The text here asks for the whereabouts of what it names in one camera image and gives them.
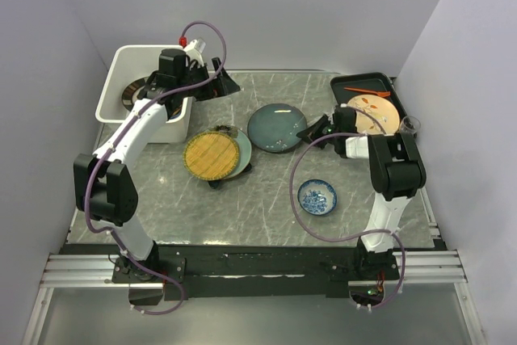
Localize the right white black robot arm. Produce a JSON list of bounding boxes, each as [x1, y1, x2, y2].
[[296, 103, 427, 279]]

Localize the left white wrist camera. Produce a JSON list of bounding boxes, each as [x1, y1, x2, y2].
[[179, 36, 206, 63]]

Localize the aluminium rail frame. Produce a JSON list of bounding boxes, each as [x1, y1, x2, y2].
[[23, 250, 487, 344]]

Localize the beige leaf pattern plate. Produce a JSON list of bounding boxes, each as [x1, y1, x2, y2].
[[347, 95, 400, 135]]

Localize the white plastic bin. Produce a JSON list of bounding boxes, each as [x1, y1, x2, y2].
[[95, 44, 194, 144]]

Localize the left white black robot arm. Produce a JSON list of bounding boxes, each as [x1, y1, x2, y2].
[[73, 48, 225, 282]]

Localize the clear plastic cup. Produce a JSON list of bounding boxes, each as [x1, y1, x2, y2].
[[398, 116, 421, 138]]

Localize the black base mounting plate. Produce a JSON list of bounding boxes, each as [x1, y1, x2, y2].
[[58, 242, 401, 306]]

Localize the woven bamboo plate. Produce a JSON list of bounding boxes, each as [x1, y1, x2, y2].
[[183, 131, 240, 181]]

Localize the dark blue blossom plate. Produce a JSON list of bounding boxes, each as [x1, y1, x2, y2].
[[247, 103, 308, 154]]

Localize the black rectangular tray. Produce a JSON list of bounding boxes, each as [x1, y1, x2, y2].
[[330, 72, 407, 131]]

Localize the blue white porcelain bowl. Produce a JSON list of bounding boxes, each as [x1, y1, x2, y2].
[[297, 179, 338, 217]]

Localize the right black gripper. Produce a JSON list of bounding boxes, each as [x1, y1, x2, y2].
[[298, 114, 341, 149]]

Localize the pale green plate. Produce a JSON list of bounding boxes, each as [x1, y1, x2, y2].
[[218, 125, 252, 179]]

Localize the orange plastic knife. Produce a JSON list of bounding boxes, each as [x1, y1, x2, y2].
[[343, 86, 391, 98]]

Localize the dark brown patterned plate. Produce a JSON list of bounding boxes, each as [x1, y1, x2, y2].
[[120, 78, 147, 111]]

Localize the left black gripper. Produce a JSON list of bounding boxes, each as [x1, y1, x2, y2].
[[178, 57, 240, 102]]

